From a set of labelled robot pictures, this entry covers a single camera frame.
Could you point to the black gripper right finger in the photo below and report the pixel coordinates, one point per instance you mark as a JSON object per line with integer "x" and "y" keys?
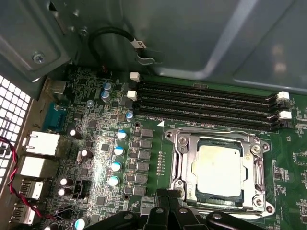
{"x": 184, "y": 220}

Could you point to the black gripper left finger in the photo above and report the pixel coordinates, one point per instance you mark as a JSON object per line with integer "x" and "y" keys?
{"x": 153, "y": 220}

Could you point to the silver CPU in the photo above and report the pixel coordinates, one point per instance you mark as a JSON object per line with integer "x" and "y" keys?
{"x": 220, "y": 167}

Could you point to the CPU socket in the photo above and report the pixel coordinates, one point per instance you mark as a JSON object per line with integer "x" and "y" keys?
{"x": 169, "y": 134}

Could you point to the RAM slot white latches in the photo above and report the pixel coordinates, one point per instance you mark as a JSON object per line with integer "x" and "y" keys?
{"x": 204, "y": 108}
{"x": 204, "y": 89}

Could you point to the green motherboard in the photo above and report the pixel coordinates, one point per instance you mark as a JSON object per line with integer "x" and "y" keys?
{"x": 96, "y": 143}

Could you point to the open black PC case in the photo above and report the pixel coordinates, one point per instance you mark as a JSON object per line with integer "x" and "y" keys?
{"x": 192, "y": 36}

